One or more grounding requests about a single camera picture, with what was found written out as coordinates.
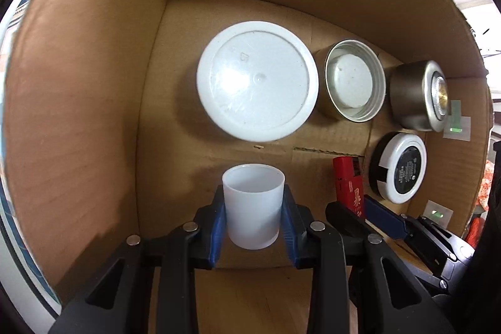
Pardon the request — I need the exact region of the small white plastic cup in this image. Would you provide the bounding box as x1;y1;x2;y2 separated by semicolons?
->
222;164;285;250

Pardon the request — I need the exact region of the red rectangular box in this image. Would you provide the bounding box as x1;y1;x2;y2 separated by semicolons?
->
333;156;365;219

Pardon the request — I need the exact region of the black white round jar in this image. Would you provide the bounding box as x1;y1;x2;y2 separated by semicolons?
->
368;132;427;204

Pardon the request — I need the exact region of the silver round puck light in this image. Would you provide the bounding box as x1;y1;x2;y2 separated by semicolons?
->
389;60;448;132

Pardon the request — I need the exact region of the large white round jar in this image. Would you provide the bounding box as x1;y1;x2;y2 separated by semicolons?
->
196;21;319;142

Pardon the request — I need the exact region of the gold rimmed tin lid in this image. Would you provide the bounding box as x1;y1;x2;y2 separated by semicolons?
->
313;39;386;123

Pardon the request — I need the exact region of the open cardboard box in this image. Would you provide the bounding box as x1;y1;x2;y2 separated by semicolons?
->
1;0;500;333

